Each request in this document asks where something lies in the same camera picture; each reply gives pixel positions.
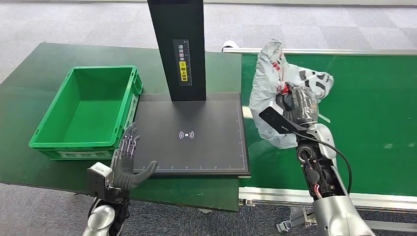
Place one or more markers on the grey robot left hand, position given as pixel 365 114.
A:
pixel 123 172

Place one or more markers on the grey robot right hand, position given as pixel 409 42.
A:
pixel 301 104

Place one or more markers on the grey red-printed mailer package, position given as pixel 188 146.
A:
pixel 265 88

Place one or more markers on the green conveyor belt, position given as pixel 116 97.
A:
pixel 374 114

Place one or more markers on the white conveyor end cap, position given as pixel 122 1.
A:
pixel 229 44

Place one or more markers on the white crate side label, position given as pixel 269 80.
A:
pixel 131 114

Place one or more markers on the green plastic crate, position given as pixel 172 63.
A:
pixel 88 110

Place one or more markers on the black yellow column label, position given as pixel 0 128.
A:
pixel 183 65

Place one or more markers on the black scanner column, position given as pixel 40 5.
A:
pixel 179 29

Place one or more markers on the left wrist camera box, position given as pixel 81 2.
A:
pixel 97 180

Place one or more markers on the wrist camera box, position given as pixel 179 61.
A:
pixel 277 120
pixel 97 180

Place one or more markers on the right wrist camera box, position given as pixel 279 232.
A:
pixel 277 120

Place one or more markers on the aluminium conveyor frame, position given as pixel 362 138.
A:
pixel 277 196

